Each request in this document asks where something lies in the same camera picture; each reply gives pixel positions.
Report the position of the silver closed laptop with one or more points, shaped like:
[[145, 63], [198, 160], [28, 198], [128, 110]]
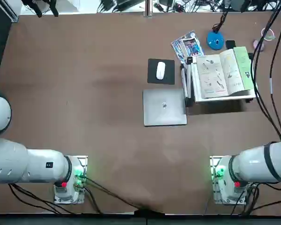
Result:
[[159, 114]]

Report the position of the aluminium frame post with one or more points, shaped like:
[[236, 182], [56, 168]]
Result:
[[148, 9]]

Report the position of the black tripod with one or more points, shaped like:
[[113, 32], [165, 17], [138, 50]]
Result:
[[53, 9]]

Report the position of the blue wrapped magazine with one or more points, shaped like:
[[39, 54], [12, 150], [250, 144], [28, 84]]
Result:
[[176, 47]]

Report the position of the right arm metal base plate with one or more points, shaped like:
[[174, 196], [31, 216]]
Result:
[[213, 160]]

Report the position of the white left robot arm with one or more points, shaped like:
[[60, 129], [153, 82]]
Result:
[[37, 166]]

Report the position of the grey aluminium frame rail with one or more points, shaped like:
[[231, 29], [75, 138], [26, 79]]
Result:
[[12, 14]]

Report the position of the blue desk lamp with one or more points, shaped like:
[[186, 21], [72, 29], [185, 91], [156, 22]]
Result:
[[213, 41]]

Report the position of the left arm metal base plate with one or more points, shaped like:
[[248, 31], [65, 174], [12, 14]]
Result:
[[83, 159]]

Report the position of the white box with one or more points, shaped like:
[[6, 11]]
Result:
[[70, 4]]

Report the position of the white computer mouse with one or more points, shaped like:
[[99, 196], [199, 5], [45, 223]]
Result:
[[160, 70]]

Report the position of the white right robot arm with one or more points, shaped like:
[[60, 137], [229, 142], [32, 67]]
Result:
[[255, 164]]

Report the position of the pink pen cup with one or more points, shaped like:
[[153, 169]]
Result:
[[257, 45]]

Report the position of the white folding book stand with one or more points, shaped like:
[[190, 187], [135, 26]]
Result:
[[224, 98]]

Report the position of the green cover picture book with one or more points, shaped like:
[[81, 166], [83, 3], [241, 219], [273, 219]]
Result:
[[210, 75]]

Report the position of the black mouse pad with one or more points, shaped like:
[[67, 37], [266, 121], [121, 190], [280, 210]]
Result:
[[152, 75]]

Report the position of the black rectangular folding case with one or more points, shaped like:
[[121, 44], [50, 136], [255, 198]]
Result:
[[230, 44]]

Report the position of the white bordered comic magazine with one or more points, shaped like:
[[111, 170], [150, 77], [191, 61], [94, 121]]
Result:
[[192, 47]]

